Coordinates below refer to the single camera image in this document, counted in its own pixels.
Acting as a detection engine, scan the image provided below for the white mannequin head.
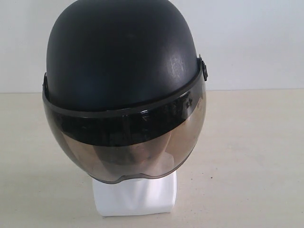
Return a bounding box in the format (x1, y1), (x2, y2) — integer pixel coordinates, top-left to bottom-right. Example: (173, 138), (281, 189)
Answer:
(92, 171), (177, 217)

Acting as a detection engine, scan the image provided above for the black helmet with tinted visor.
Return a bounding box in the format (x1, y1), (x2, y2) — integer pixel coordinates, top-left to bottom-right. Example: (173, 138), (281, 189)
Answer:
(42, 0), (208, 184)

